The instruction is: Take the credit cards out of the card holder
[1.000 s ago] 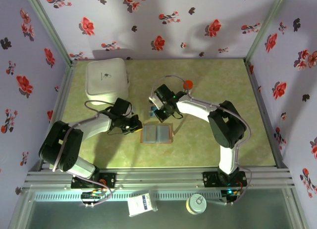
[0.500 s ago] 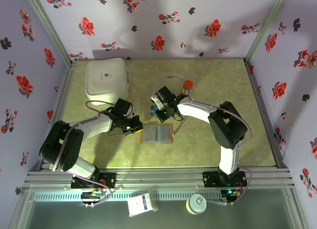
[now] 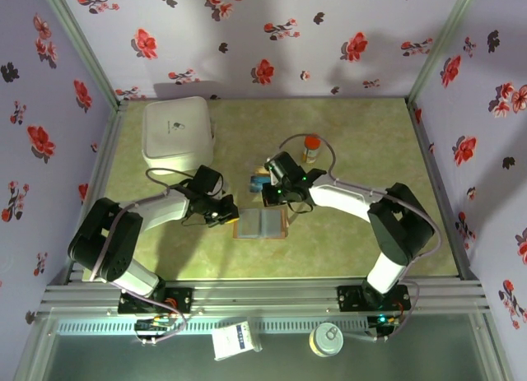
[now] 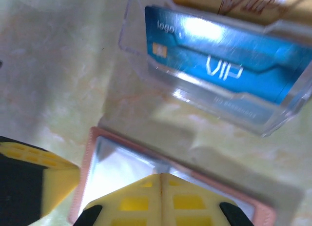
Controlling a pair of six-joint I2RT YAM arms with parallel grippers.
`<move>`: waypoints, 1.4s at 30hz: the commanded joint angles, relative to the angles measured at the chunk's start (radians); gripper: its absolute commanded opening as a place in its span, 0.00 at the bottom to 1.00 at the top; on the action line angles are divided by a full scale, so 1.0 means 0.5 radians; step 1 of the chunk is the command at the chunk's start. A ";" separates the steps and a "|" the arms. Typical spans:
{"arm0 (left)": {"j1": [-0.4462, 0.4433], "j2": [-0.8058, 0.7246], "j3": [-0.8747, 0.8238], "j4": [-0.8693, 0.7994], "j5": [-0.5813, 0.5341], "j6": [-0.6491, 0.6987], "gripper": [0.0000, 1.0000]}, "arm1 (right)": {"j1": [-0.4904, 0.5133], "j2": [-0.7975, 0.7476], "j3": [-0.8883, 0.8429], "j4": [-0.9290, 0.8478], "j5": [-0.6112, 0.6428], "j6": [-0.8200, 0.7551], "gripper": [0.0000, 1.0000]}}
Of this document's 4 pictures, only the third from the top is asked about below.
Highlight brown card holder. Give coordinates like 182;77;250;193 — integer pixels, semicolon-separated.
231;207;288;241

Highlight orange cap pill bottle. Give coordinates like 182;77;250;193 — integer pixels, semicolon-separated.
302;133;322;165

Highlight aluminium side rail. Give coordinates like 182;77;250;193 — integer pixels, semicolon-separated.
61;100;131;286
405;99;481;281

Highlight white plastic storage box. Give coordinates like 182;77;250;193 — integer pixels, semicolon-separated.
142;95;217;175

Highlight tin can with pull tab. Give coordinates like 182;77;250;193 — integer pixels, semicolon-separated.
309;322;345;358

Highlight grey slotted cable duct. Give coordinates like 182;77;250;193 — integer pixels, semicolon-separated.
55;317;371;336

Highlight long aluminium frame rail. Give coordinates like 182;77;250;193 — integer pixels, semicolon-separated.
36;276;493;316

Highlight grey left arm cable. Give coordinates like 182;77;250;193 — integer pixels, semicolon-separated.
88;168;198;345

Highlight white blue paper box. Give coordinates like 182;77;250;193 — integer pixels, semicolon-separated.
211;321;264;362

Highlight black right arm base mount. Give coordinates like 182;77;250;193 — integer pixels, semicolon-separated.
336;284;412;314

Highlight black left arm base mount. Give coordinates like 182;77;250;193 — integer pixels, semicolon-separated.
117;286;194;315

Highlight aluminium frame post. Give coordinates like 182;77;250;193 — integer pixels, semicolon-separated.
36;0;128;110
405;0;481;109

